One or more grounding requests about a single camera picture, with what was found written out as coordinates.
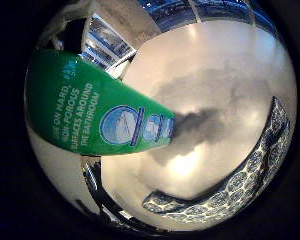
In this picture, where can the green spray bottle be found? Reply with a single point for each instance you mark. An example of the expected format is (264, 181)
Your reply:
(90, 113)

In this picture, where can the blue white patterned cloth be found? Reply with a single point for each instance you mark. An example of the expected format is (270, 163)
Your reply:
(236, 186)

